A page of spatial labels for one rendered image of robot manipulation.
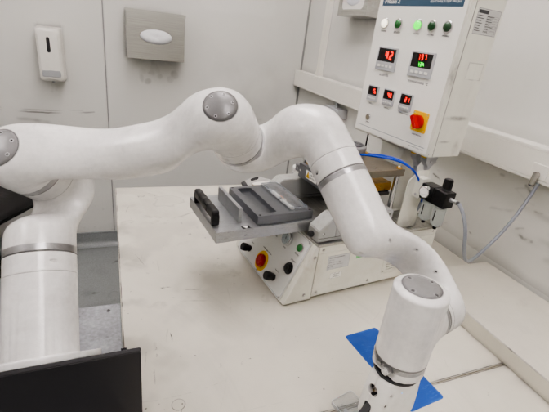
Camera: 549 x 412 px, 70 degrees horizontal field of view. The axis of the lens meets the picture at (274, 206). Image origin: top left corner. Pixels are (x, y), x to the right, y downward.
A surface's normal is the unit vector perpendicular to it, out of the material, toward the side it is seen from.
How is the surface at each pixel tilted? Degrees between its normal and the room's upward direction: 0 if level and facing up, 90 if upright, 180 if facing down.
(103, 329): 0
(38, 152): 54
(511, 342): 0
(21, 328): 49
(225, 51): 90
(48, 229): 42
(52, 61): 90
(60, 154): 60
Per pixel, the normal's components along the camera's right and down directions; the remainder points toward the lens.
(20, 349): 0.04, -0.29
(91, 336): 0.11, -0.91
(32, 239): 0.29, -0.33
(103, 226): 0.36, 0.42
